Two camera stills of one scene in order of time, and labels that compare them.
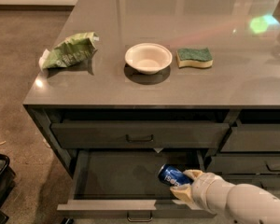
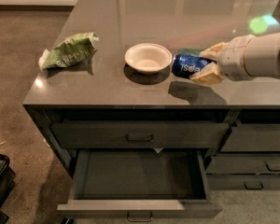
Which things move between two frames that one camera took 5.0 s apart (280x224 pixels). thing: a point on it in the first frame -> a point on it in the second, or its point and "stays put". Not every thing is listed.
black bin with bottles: x=3 y=177 stays put
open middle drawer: x=126 y=183 stays put
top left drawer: x=139 y=135 stays put
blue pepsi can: x=172 y=175 -> x=186 y=65
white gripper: x=207 y=188 -> x=232 y=59
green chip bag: x=71 y=51 stays put
